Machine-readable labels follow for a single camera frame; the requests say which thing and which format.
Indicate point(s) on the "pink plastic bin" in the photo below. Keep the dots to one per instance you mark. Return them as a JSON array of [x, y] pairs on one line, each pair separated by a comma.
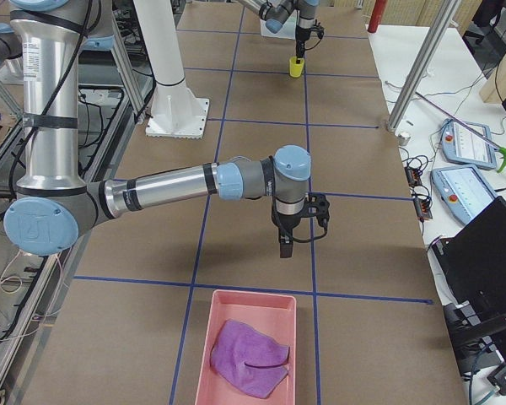
[[271, 314]]

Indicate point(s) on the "left teach pendant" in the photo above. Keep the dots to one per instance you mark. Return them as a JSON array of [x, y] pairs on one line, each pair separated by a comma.
[[462, 147]]

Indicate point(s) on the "right teach pendant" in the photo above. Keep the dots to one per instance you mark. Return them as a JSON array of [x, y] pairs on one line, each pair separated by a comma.
[[464, 190]]

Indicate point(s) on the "purple microfiber cloth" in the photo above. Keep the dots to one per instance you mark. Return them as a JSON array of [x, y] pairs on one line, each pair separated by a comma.
[[250, 361]]

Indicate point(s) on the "green handled reacher grabber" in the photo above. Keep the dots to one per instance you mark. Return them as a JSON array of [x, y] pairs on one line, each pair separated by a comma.
[[486, 140]]

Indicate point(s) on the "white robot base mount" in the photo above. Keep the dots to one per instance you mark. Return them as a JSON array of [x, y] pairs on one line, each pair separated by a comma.
[[175, 111]]

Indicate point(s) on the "aluminium frame post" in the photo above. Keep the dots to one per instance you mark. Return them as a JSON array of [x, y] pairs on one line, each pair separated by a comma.
[[429, 46]]

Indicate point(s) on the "teach pendant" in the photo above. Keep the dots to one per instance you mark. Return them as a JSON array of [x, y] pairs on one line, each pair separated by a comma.
[[462, 147], [464, 190]]

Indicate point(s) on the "yellow plastic cup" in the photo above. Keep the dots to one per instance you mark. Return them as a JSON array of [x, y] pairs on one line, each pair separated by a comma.
[[296, 67]]

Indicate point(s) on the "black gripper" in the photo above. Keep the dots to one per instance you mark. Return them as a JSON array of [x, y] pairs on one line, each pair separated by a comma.
[[285, 224], [302, 35]]

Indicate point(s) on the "red fire extinguisher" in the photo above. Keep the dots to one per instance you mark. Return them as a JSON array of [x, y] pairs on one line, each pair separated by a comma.
[[376, 15]]

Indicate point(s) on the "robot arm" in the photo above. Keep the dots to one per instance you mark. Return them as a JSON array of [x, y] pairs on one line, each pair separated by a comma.
[[275, 16], [57, 197]]

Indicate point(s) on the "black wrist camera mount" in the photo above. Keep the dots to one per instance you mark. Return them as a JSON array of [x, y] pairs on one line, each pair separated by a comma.
[[317, 206]]

